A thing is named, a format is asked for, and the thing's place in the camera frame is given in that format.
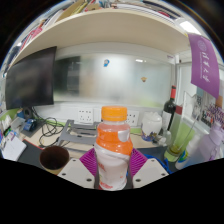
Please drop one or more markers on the floral patterned mug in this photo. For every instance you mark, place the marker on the floral patterned mug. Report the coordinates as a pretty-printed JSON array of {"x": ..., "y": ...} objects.
[{"x": 54, "y": 158}]

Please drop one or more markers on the white lidded jar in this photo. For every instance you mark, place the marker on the white lidded jar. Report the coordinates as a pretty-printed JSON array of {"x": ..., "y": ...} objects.
[{"x": 151, "y": 126}]

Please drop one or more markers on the orange-capped drink bottle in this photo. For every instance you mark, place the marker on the orange-capped drink bottle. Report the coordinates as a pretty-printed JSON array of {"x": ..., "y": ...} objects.
[{"x": 113, "y": 150}]

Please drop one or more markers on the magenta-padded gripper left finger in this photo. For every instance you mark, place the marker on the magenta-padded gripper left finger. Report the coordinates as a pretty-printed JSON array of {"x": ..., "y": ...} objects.
[{"x": 76, "y": 171}]

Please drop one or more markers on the green glass vase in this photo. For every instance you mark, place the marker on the green glass vase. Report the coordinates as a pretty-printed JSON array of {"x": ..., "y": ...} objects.
[{"x": 180, "y": 143}]

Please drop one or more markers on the ceiling lights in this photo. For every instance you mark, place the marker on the ceiling lights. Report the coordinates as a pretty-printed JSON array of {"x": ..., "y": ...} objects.
[{"x": 190, "y": 27}]

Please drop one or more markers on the framed group photo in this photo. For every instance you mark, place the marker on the framed group photo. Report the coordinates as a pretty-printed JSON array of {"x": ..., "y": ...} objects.
[{"x": 213, "y": 113}]

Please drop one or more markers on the small blue box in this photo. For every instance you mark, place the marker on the small blue box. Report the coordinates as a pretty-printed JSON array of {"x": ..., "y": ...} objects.
[{"x": 29, "y": 125}]

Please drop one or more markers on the dark wine bottle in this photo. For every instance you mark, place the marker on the dark wine bottle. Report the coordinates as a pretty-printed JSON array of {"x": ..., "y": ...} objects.
[{"x": 169, "y": 111}]

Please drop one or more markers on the black desk mat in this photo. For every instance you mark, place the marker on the black desk mat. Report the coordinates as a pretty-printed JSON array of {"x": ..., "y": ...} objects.
[{"x": 31, "y": 153}]

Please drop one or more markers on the black computer monitor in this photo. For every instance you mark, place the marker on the black computer monitor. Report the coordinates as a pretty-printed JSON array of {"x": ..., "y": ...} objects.
[{"x": 31, "y": 80}]

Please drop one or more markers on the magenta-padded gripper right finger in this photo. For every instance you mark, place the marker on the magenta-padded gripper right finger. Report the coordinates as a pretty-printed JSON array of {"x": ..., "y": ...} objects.
[{"x": 150, "y": 170}]

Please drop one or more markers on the translucent purple water bottle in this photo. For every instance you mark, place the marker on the translucent purple water bottle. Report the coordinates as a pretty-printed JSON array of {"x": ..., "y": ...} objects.
[{"x": 210, "y": 143}]

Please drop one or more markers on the white wall socket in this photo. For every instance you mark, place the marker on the white wall socket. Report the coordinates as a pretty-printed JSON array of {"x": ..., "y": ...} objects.
[
  {"x": 85, "y": 115},
  {"x": 133, "y": 118}
]

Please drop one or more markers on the purple pennant flag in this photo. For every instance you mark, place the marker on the purple pennant flag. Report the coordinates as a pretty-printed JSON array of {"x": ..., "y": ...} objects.
[{"x": 204, "y": 65}]

